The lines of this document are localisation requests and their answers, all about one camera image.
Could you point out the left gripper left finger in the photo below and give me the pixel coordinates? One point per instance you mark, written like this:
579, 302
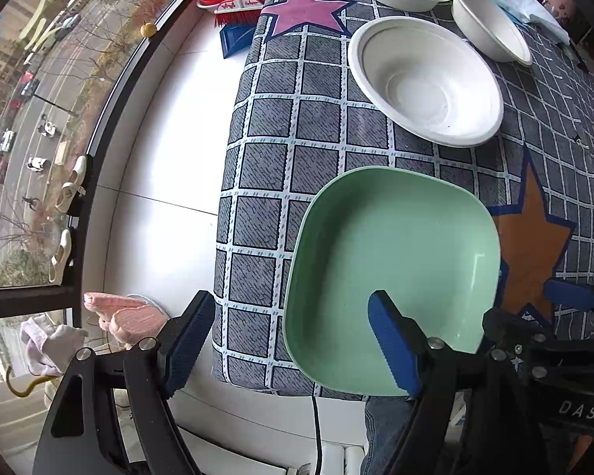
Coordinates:
82, 432

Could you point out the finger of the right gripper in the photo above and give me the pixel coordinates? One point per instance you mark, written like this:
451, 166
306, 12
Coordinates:
575, 296

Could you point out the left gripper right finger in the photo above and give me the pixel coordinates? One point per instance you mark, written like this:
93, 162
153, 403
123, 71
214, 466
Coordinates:
431, 373

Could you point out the white rag on hook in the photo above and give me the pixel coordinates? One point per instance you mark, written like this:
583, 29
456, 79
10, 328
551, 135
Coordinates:
49, 348

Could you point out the yellow hook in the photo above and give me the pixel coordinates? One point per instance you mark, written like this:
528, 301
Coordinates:
29, 388

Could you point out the pink slipper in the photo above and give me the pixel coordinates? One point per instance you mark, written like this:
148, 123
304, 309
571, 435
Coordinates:
130, 325
109, 303

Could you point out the light green square plate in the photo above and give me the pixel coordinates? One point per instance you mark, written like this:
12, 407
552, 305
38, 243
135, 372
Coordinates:
430, 245

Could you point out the white cloth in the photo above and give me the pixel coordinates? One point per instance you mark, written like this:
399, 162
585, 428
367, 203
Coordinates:
532, 12

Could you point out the grey checkered star tablecloth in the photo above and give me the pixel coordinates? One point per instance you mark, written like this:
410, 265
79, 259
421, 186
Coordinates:
300, 120

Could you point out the blue dustpan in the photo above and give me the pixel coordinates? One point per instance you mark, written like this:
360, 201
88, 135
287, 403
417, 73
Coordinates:
235, 38

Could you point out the yellow ball knob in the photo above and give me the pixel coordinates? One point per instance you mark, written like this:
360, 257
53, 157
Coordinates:
148, 30

